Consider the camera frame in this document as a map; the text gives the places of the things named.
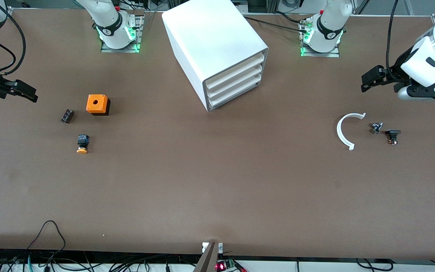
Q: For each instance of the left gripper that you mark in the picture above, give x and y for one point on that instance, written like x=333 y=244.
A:
x=396 y=71

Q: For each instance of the white plastic drawer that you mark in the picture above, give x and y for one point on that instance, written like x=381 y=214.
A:
x=236 y=70
x=236 y=91
x=236 y=81

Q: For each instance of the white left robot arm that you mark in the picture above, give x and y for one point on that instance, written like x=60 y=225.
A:
x=329 y=30

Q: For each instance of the yellow push button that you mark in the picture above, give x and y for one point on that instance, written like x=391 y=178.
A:
x=83 y=140

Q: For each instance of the white drawer cabinet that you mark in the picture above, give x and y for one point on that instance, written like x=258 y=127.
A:
x=210 y=34

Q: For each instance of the small grey black component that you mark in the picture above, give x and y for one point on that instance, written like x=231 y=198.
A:
x=376 y=127

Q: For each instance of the small black terminal block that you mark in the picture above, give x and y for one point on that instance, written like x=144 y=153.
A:
x=67 y=116

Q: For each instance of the black component with copper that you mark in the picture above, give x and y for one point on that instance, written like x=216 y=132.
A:
x=392 y=133

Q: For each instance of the white curved plastic arc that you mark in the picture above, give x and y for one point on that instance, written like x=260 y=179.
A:
x=338 y=130

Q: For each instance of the orange box with hole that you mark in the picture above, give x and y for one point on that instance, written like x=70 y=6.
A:
x=102 y=105

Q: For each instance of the circuit board with red light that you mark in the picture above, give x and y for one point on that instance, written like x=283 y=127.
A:
x=227 y=265

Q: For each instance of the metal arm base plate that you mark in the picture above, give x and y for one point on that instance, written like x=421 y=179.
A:
x=119 y=50
x=319 y=54

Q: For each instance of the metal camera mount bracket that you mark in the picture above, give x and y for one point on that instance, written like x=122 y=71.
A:
x=208 y=260

